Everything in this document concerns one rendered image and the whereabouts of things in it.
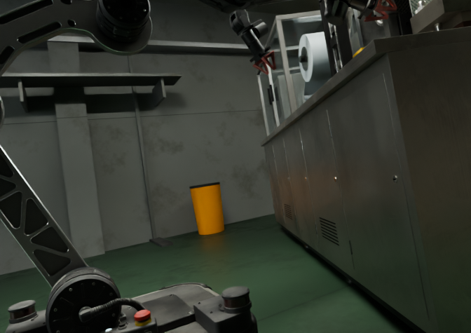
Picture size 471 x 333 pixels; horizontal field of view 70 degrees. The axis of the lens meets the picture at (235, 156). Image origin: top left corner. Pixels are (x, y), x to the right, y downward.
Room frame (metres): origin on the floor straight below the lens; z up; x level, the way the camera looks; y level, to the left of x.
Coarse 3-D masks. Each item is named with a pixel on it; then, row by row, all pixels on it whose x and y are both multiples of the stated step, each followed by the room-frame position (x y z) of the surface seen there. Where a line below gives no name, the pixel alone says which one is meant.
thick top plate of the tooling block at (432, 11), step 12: (432, 0) 0.99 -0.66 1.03; (444, 0) 0.95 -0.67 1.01; (456, 0) 0.95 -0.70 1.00; (468, 0) 0.95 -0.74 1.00; (420, 12) 1.05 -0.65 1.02; (432, 12) 1.00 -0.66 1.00; (444, 12) 0.95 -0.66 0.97; (456, 12) 0.96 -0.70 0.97; (420, 24) 1.06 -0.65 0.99; (432, 24) 1.03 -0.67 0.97
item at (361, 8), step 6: (354, 0) 1.12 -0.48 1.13; (360, 0) 1.11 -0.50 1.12; (366, 0) 1.11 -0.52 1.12; (372, 0) 1.09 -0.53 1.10; (348, 6) 1.15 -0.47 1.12; (354, 6) 1.13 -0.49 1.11; (360, 6) 1.13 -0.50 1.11; (366, 6) 1.12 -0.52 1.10; (360, 12) 1.17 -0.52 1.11; (360, 18) 1.19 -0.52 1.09
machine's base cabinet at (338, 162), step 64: (384, 64) 0.90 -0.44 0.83; (448, 64) 0.89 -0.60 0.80; (320, 128) 1.52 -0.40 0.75; (384, 128) 0.96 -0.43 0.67; (448, 128) 0.88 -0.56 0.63; (320, 192) 1.69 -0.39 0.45; (384, 192) 1.03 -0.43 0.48; (448, 192) 0.88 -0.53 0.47; (320, 256) 2.06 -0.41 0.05; (384, 256) 1.10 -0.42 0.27; (448, 256) 0.88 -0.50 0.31; (448, 320) 0.88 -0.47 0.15
